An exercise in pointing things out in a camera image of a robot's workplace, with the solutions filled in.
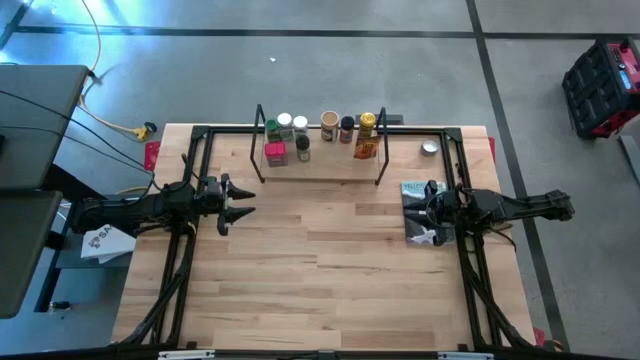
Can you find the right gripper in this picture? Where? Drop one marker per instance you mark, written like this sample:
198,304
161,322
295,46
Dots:
450,210

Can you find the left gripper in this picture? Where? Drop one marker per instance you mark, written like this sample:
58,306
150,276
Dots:
217,202

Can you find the red smoked paprika tin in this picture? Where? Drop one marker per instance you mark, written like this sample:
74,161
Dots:
276,152

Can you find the orange seasoning packet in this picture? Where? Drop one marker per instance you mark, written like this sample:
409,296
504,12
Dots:
366,148

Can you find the green spice jar black lid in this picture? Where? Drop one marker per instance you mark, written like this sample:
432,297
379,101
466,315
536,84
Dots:
302,145

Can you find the white lid glass spice jar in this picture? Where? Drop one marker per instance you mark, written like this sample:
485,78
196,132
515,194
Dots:
285,122

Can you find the everything bagel seasoning jar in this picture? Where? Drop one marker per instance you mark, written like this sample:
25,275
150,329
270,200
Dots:
300,123

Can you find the yellow lid spice jar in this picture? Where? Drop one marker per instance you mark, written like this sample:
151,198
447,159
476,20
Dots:
367,122

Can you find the orange spice jar black lid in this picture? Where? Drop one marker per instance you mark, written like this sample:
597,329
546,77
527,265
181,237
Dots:
347,127

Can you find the tall grey-lid spice jar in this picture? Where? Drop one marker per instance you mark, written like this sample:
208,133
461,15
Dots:
330,122

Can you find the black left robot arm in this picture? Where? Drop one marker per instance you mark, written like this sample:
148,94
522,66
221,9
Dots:
150,207

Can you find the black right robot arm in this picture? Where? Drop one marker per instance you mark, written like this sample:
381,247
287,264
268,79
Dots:
510,207

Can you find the black block behind shelf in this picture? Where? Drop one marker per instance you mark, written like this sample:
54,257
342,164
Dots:
394,120

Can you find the yellow power plug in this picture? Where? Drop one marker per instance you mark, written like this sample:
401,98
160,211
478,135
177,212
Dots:
144,131

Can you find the white paper sheet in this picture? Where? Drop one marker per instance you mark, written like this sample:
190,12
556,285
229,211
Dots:
107,243

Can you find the small black floor object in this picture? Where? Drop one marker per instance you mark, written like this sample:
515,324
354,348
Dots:
60,305

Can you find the grey side table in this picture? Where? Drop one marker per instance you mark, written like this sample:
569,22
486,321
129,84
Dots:
25,250
40,125

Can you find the black and red tool case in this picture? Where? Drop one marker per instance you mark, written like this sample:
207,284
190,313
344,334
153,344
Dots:
600,90

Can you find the black metal rig frame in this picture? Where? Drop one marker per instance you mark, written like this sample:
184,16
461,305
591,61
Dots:
230,131

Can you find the silver metal bracket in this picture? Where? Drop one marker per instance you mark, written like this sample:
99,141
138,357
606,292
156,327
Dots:
465,356
186,355

